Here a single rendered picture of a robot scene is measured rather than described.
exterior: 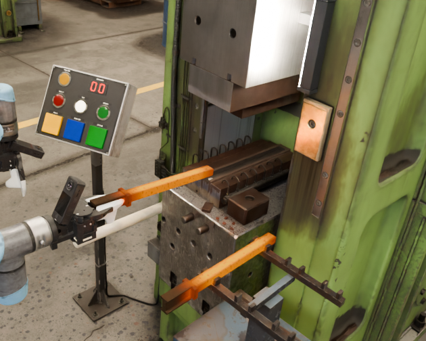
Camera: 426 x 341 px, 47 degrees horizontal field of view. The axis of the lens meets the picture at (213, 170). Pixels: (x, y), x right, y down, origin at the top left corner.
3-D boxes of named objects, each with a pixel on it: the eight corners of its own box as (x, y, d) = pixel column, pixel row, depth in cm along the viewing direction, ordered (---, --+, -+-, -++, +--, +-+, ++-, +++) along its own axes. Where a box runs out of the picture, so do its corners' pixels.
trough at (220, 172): (210, 185, 167) (211, 180, 166) (200, 178, 170) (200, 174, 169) (289, 152, 192) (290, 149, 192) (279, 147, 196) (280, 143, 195)
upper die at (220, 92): (229, 113, 149) (233, 83, 144) (187, 91, 161) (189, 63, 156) (314, 87, 175) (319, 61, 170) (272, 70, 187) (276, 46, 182)
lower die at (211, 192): (218, 208, 167) (220, 187, 163) (181, 183, 179) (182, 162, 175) (296, 173, 193) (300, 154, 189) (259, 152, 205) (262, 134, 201)
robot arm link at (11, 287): (-7, 280, 123) (-12, 245, 118) (35, 288, 122) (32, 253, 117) (-26, 302, 116) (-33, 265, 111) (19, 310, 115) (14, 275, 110)
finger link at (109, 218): (123, 214, 132) (91, 224, 127) (123, 195, 129) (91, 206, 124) (129, 220, 130) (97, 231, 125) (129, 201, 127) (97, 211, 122)
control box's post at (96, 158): (99, 304, 246) (92, 104, 191) (95, 300, 248) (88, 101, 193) (106, 301, 248) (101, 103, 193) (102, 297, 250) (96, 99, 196)
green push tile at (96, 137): (101, 149, 182) (106, 129, 182) (84, 144, 184) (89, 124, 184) (103, 149, 184) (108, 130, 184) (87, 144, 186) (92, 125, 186)
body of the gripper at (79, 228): (84, 222, 130) (40, 239, 122) (82, 195, 126) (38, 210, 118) (99, 237, 125) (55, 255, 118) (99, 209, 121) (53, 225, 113)
